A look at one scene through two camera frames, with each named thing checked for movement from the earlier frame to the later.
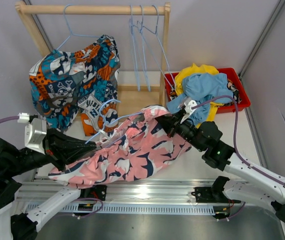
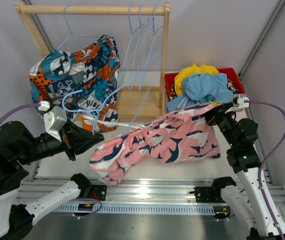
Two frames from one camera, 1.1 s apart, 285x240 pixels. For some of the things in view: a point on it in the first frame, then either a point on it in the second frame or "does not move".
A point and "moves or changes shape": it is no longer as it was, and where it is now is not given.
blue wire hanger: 133,47 to 131,34
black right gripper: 171,123 to 211,118
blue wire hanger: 152,40 to 155,32
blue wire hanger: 106,123 to 91,112
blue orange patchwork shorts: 81,82 does not move
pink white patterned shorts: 137,146 moves or changes shape
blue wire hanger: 71,33 does not move
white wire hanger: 104,131 to 97,120
